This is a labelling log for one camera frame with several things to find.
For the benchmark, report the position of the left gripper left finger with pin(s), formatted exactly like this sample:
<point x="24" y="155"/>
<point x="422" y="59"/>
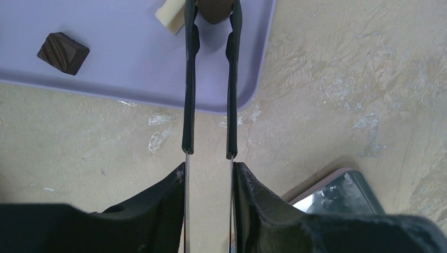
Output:
<point x="150" y="221"/>

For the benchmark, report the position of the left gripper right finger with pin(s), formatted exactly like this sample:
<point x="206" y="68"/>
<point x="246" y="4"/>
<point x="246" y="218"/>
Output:
<point x="264" y="222"/>

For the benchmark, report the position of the black metal tongs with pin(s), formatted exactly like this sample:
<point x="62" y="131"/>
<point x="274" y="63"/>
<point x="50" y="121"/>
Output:
<point x="232" y="55"/>

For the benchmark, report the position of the dark chocolate tray bottom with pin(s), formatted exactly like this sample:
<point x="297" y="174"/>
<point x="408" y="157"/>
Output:
<point x="215" y="11"/>

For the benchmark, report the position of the dark square chocolate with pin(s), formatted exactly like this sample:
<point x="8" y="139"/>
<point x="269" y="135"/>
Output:
<point x="63" y="53"/>

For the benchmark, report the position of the white chocolate piece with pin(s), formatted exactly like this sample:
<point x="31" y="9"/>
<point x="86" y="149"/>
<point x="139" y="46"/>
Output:
<point x="171" y="15"/>

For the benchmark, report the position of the purple plastic tray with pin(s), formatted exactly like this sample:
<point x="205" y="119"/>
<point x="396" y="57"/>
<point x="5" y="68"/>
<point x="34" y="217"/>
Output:
<point x="133" y="57"/>

